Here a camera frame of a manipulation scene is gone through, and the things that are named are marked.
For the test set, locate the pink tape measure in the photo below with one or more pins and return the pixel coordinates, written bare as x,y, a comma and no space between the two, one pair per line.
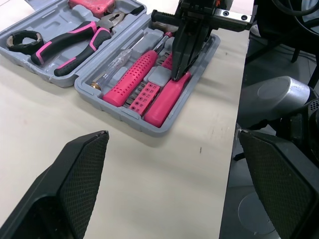
92,6

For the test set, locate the black chair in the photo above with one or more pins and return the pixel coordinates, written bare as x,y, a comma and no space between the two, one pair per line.
279,27

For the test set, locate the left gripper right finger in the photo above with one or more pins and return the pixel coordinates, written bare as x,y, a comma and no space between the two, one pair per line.
286,189

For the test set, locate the grey plastic tool case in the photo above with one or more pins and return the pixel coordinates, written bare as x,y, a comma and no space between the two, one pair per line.
62,22

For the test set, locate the black tape roll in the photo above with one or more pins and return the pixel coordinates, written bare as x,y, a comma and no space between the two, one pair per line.
30,46

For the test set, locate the pink bit holder strip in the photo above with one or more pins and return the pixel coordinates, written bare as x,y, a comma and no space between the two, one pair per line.
147,97

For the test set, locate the robot body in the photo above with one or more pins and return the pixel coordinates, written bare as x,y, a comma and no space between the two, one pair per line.
274,97

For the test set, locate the pink and black pliers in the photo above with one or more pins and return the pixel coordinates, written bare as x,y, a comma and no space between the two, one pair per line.
74,37

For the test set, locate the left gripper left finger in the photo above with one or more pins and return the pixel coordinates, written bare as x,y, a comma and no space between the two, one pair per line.
62,189

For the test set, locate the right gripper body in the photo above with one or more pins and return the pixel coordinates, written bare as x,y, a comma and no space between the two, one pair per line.
197,12

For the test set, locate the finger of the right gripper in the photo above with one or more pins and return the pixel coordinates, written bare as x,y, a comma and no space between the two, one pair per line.
180,52
198,44

